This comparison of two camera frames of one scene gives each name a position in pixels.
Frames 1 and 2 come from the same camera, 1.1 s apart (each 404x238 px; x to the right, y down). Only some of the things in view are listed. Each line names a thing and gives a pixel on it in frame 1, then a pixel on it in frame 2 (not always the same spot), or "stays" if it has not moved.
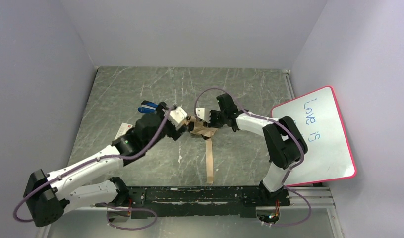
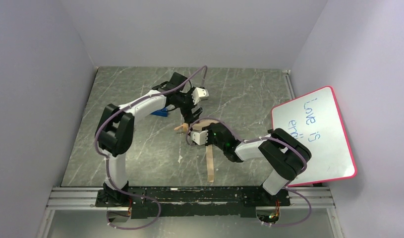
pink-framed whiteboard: (317, 117) stays
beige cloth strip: (206, 132) stays
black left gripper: (175, 132) to (191, 109)
